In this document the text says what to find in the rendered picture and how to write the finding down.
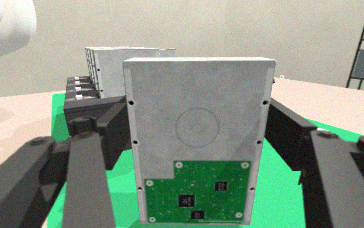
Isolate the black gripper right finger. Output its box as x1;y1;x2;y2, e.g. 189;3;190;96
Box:
264;97;364;228

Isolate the green mat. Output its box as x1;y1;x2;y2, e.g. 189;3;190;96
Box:
47;93;362;228

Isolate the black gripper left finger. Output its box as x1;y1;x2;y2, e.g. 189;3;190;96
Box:
0;95;131;228

